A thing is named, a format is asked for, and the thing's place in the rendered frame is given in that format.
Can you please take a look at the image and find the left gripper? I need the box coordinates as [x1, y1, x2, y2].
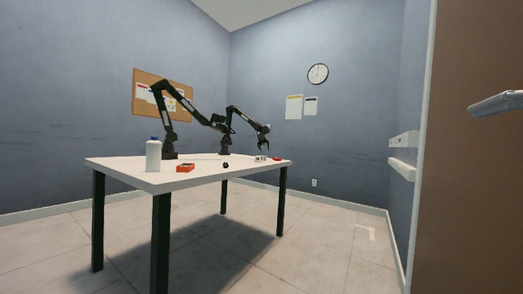
[257, 140, 269, 150]

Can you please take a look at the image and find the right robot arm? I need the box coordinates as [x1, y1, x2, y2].
[150, 79, 227, 155]

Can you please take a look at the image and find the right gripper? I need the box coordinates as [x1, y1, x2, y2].
[216, 124, 235, 135]

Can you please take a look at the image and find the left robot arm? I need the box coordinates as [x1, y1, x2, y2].
[218, 105, 270, 155]

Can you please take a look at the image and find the white bottle with blue cap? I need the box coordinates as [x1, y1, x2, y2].
[145, 136, 162, 172]

